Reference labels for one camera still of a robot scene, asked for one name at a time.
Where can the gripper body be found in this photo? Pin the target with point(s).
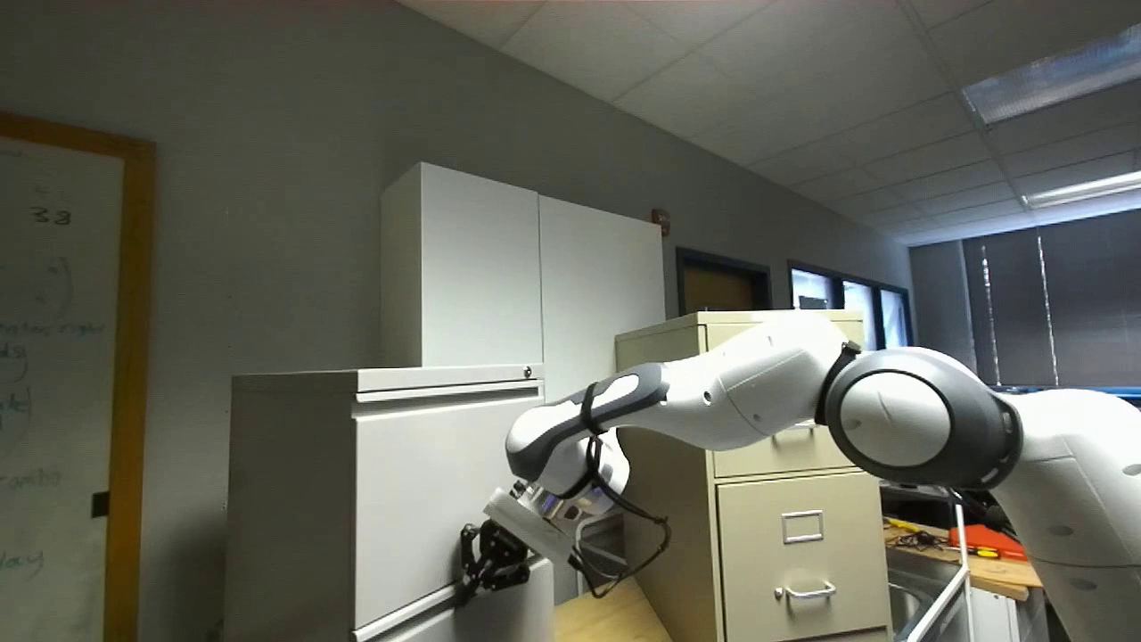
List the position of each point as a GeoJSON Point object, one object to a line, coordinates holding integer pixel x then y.
{"type": "Point", "coordinates": [501, 548]}

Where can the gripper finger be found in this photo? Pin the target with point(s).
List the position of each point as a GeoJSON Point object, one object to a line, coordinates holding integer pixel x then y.
{"type": "Point", "coordinates": [510, 580]}
{"type": "Point", "coordinates": [469, 562]}

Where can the gray bottom drawer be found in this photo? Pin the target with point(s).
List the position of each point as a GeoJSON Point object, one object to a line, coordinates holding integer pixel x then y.
{"type": "Point", "coordinates": [499, 615]}

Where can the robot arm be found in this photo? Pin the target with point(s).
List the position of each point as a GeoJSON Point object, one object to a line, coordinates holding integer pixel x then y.
{"type": "Point", "coordinates": [891, 419]}

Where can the gray tall drawer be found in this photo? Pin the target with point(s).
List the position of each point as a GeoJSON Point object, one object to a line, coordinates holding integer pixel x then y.
{"type": "Point", "coordinates": [419, 499]}

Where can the gray filing cabinet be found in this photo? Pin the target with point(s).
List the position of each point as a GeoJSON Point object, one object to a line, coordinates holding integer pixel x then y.
{"type": "Point", "coordinates": [294, 499]}

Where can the beige filing cabinet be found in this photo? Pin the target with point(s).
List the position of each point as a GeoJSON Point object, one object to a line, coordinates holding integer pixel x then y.
{"type": "Point", "coordinates": [784, 535]}

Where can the white tall cabinet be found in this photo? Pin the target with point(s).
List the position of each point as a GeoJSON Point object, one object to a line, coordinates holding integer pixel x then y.
{"type": "Point", "coordinates": [463, 267]}

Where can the dark framed door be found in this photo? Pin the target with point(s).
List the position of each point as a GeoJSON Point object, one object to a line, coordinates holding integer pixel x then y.
{"type": "Point", "coordinates": [722, 285]}

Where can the row of windows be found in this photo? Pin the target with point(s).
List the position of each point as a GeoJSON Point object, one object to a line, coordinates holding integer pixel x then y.
{"type": "Point", "coordinates": [860, 303]}

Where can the white stand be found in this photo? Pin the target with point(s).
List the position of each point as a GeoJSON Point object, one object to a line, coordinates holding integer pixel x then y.
{"type": "Point", "coordinates": [945, 602]}

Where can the orange tool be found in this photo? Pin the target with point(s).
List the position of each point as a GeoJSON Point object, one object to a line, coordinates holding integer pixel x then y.
{"type": "Point", "coordinates": [980, 540]}

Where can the wooden workbench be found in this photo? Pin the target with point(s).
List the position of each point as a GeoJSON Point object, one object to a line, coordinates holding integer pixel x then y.
{"type": "Point", "coordinates": [998, 575]}

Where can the window blinds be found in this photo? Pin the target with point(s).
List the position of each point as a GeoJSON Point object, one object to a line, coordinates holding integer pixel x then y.
{"type": "Point", "coordinates": [1070, 303]}

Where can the narrow ceiling light panel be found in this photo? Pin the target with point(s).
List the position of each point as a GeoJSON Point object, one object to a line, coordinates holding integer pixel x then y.
{"type": "Point", "coordinates": [1083, 189]}

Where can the large ceiling light panel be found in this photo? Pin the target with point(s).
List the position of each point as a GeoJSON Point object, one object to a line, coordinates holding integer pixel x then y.
{"type": "Point", "coordinates": [1052, 78]}

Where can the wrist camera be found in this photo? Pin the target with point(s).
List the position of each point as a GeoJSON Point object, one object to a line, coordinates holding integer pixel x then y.
{"type": "Point", "coordinates": [521, 528]}

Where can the wall fire alarm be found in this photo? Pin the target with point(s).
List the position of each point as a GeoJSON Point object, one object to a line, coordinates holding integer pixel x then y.
{"type": "Point", "coordinates": [660, 221]}

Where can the whiteboard with wooden frame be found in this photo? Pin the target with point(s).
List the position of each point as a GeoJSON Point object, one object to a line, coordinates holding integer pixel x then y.
{"type": "Point", "coordinates": [53, 374]}

